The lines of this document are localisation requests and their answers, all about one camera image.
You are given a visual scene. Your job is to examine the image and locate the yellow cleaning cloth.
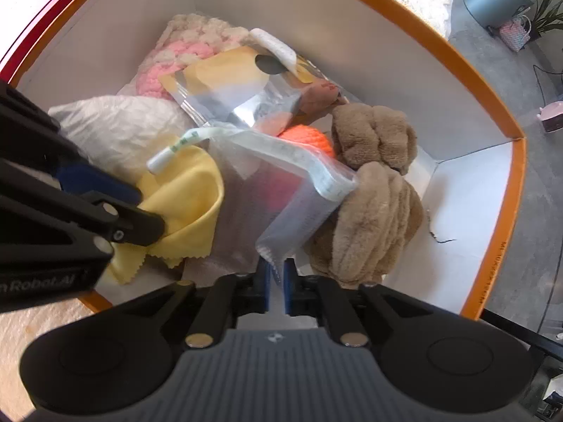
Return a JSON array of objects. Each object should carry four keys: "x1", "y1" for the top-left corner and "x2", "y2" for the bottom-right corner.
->
[{"x1": 108, "y1": 146, "x2": 224, "y2": 285}]

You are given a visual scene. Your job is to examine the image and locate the brown plush toy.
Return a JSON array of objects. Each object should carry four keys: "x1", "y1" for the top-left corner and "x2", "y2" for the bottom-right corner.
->
[{"x1": 308, "y1": 103, "x2": 425, "y2": 288}]

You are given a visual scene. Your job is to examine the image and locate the pink crochet piece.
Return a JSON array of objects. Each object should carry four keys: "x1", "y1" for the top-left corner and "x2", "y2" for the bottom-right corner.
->
[{"x1": 134, "y1": 13, "x2": 250, "y2": 100}]

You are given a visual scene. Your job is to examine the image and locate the potted snake plant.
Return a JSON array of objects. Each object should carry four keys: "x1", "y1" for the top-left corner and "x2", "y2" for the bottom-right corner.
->
[{"x1": 530, "y1": 0, "x2": 562, "y2": 42}]

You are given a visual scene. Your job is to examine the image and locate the clear zip bag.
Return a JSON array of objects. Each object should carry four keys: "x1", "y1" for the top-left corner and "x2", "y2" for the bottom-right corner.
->
[{"x1": 146, "y1": 126, "x2": 358, "y2": 282}]

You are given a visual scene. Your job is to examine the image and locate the lace table cover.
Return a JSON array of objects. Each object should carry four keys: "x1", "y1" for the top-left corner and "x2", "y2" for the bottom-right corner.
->
[{"x1": 415, "y1": 0, "x2": 453, "y2": 40}]

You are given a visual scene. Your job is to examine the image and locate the pink woven basket bag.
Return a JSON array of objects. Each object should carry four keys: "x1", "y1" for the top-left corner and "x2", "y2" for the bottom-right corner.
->
[{"x1": 499, "y1": 14, "x2": 532, "y2": 52}]

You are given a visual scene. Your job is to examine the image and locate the orange crochet fruit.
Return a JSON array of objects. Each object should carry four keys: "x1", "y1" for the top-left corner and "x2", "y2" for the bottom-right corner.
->
[{"x1": 279, "y1": 125, "x2": 335, "y2": 158}]

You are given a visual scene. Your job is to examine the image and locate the Deeyeo wipes packet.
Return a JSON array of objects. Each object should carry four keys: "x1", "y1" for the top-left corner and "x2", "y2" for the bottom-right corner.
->
[{"x1": 159, "y1": 28, "x2": 343, "y2": 136}]

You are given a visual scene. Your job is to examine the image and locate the white cloth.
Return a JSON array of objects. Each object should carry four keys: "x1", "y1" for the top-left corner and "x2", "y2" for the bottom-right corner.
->
[{"x1": 48, "y1": 95, "x2": 194, "y2": 184}]

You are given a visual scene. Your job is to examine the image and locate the pink space heater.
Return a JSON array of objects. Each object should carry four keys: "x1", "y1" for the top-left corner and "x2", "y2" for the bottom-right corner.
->
[{"x1": 537, "y1": 101, "x2": 563, "y2": 133}]

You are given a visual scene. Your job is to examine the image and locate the orange cardboard box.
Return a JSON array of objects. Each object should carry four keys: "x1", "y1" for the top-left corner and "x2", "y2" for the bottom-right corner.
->
[{"x1": 7, "y1": 0, "x2": 527, "y2": 321}]

